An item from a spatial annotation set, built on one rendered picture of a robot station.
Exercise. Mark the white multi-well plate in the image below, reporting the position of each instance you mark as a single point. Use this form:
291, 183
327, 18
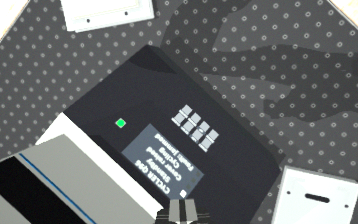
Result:
87, 8

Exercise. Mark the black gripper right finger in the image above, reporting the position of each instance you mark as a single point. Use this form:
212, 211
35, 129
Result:
194, 215

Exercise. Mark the white thermal cycler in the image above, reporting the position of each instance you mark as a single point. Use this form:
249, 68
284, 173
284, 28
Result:
146, 134

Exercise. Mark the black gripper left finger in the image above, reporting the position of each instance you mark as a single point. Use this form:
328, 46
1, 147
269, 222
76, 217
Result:
172, 215

